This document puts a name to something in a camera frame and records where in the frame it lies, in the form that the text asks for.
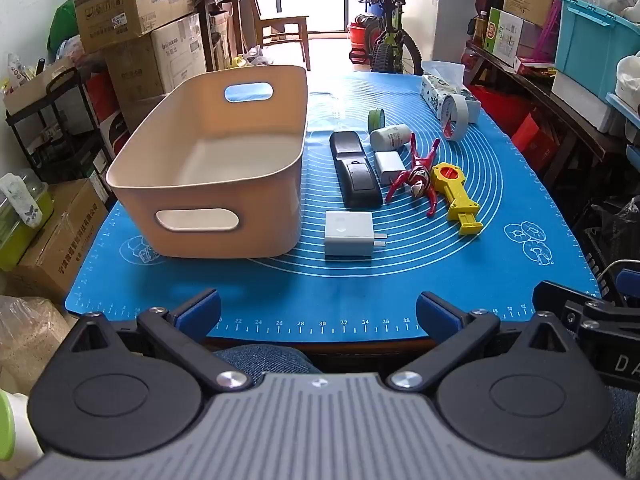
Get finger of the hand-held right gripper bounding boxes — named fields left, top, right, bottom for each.
left=616, top=269, right=640, bottom=307
left=532, top=280, right=627, bottom=332

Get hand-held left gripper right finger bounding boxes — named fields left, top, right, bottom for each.
left=385, top=291, right=576, bottom=392

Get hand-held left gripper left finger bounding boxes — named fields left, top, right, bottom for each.
left=65, top=288, right=254, bottom=394

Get beige plastic storage basket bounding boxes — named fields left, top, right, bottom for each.
left=105, top=65, right=308, bottom=261

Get large white charger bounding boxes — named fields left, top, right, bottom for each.
left=324, top=210, right=388, bottom=262

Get yellow toy launcher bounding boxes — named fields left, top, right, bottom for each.
left=431, top=162, right=484, bottom=239

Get red hero action figure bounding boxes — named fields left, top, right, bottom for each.
left=384, top=137, right=442, bottom=219

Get small white charger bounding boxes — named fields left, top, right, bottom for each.
left=375, top=151, right=408, bottom=187

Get white tape roll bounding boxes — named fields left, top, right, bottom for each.
left=439, top=93, right=471, bottom=142

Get black plastic crate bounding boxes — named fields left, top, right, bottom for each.
left=584, top=199, right=640, bottom=282

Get person's leg in jeans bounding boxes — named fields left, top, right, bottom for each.
left=214, top=344, right=322, bottom=377

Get blue silicone baking mat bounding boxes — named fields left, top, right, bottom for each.
left=64, top=71, right=601, bottom=341

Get black remote control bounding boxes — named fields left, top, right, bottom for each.
left=329, top=130, right=385, bottom=211

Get taped brown cardboard box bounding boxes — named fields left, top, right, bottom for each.
left=14, top=178, right=109, bottom=302

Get red gift box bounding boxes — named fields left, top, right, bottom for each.
left=510, top=112, right=559, bottom=172

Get dark wooden side shelf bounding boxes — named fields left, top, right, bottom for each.
left=464, top=41, right=628, bottom=192

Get translucent grain sack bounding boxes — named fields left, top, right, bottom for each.
left=0, top=296, right=72, bottom=392

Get white pill bottle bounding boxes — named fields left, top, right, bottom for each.
left=370, top=124, right=412, bottom=152

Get white foam box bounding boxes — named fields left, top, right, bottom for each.
left=550, top=67, right=617, bottom=134

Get green plastic container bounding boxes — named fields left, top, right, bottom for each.
left=0, top=172, right=54, bottom=272

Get patterned tissue box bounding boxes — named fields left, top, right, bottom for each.
left=420, top=60, right=482, bottom=126

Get white bottle with green cap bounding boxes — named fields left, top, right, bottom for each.
left=0, top=390, right=44, bottom=467

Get black metal shelf rack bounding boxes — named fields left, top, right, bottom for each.
left=5, top=67, right=112, bottom=187

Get plain brown cardboard box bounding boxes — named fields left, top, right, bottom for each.
left=104, top=35, right=172, bottom=131

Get teal plastic storage bin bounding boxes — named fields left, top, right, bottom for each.
left=554, top=0, right=640, bottom=100

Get cardboard boxes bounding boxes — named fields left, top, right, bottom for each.
left=149, top=12, right=208, bottom=97

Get green and white carton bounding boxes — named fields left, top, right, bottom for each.
left=483, top=7, right=526, bottom=59

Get bicycle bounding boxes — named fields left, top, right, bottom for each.
left=329, top=0, right=426, bottom=76

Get red plastic bucket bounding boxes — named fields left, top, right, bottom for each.
left=348, top=22, right=374, bottom=54

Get wooden chair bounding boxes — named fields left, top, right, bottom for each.
left=244, top=0, right=312, bottom=72

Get white chest freezer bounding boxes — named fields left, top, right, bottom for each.
left=402, top=0, right=487, bottom=67

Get open brown cardboard box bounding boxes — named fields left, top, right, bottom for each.
left=68, top=0, right=196, bottom=54

